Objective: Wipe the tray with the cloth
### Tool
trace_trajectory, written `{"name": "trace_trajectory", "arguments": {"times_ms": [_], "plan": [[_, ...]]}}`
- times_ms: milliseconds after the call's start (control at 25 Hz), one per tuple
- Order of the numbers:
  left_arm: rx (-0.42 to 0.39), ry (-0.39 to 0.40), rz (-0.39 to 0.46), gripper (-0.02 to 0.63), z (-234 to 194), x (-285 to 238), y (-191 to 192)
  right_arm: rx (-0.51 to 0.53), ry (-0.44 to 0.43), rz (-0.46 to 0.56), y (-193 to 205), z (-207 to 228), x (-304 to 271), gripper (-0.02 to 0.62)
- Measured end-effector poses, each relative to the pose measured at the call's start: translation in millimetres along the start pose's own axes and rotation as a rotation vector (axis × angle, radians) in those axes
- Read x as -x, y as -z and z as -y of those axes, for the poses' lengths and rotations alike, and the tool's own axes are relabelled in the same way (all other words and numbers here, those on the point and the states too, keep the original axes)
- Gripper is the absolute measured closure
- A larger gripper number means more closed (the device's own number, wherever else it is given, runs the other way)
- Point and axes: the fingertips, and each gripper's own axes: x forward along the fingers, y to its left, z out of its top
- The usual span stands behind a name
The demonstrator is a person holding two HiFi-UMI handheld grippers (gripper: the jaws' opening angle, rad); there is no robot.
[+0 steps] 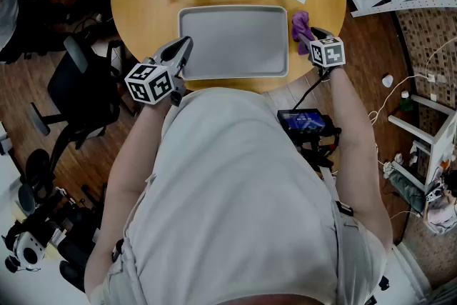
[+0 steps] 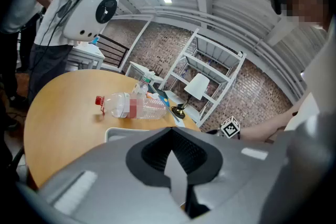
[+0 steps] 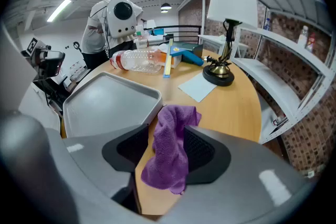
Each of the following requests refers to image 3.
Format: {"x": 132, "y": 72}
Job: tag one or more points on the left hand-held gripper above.
{"x": 50, "y": 61}

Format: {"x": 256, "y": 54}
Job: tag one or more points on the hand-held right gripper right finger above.
{"x": 204, "y": 152}

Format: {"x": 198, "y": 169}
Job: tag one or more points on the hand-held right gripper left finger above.
{"x": 123, "y": 149}

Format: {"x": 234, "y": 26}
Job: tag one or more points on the purple cloth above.
{"x": 170, "y": 139}

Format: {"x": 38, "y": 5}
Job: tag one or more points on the grey tray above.
{"x": 110, "y": 105}

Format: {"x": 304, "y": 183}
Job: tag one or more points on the ceiling tube light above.
{"x": 59, "y": 10}

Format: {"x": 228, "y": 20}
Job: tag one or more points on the white paper sheet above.
{"x": 197, "y": 87}

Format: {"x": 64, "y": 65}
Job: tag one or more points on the clear plastic bottle red label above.
{"x": 139, "y": 60}

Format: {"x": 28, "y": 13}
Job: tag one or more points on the small clear bottle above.
{"x": 141, "y": 40}

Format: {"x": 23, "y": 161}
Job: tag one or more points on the blue and yellow ruler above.
{"x": 167, "y": 65}

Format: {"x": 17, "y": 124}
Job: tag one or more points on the blue plastic tool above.
{"x": 190, "y": 58}

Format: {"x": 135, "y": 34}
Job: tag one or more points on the orange and white box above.
{"x": 174, "y": 61}

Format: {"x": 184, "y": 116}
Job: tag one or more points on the white metal shelf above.
{"x": 273, "y": 81}

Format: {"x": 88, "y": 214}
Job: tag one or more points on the dark green box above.
{"x": 193, "y": 47}

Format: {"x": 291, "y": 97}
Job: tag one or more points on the white background desk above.
{"x": 157, "y": 38}

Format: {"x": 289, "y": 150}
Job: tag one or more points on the black metal railing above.
{"x": 183, "y": 26}

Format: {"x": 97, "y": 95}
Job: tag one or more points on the black pendant lamp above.
{"x": 166, "y": 6}

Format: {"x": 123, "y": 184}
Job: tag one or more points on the clear bottle on shelf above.
{"x": 302, "y": 36}

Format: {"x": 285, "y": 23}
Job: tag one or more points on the red bottle on shelf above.
{"x": 310, "y": 43}

